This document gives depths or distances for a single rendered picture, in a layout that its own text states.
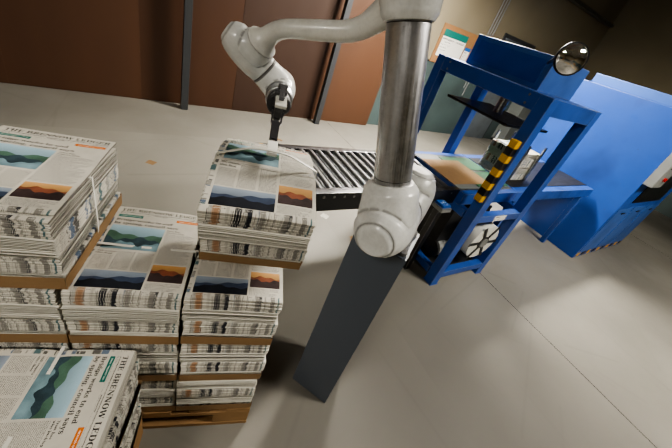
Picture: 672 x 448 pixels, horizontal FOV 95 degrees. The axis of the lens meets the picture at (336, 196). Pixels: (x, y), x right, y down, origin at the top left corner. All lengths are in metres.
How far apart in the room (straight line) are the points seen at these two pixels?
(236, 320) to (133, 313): 0.28
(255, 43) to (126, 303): 0.83
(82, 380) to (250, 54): 1.03
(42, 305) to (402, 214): 0.96
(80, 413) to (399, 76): 1.13
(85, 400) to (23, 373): 0.18
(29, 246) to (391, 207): 0.84
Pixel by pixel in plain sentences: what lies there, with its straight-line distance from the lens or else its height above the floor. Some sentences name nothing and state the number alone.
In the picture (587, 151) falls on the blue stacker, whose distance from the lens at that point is 4.50.
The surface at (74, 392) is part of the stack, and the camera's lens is 1.18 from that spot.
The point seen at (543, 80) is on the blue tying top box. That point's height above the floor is 1.61.
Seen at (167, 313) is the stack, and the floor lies 0.77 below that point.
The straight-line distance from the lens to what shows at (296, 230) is 0.80.
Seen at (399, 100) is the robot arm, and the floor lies 1.49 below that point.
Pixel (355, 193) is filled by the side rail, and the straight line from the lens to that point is 1.73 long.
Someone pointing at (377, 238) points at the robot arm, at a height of 1.17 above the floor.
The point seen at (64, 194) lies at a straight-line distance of 0.98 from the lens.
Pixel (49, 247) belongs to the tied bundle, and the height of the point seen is 0.98.
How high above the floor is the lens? 1.62
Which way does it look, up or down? 30 degrees down
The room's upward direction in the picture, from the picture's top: 20 degrees clockwise
